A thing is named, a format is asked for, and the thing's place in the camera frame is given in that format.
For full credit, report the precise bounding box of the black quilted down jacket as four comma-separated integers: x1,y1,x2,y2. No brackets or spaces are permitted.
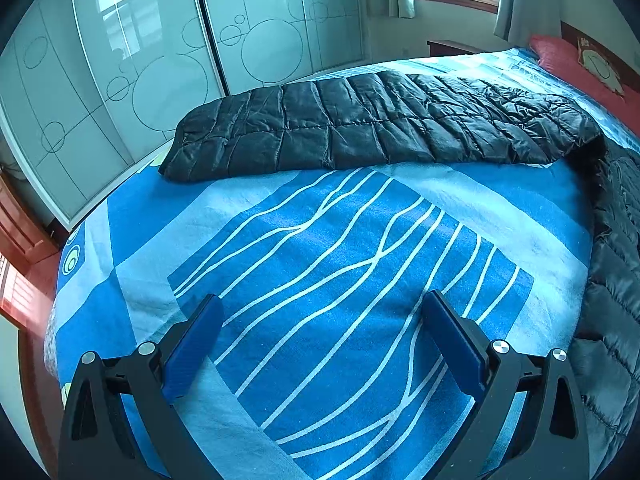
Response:
160,70,639,479

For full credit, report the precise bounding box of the blue patterned bed sheet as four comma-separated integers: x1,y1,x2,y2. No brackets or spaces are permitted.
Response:
44,49,639,479

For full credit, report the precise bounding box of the white glass sliding wardrobe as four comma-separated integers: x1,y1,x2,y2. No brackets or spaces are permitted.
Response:
1,0,363,226

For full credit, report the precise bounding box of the white cartoon cushion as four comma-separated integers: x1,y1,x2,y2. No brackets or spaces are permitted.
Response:
577,36,625,96

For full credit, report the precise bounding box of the red pillow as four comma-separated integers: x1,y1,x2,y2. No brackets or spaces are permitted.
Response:
529,35,639,136

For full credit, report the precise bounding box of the dark wooden nightstand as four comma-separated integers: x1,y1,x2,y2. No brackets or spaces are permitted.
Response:
426,39,483,58

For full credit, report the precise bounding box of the grey right curtain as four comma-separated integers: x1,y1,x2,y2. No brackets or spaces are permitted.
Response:
494,0,561,47

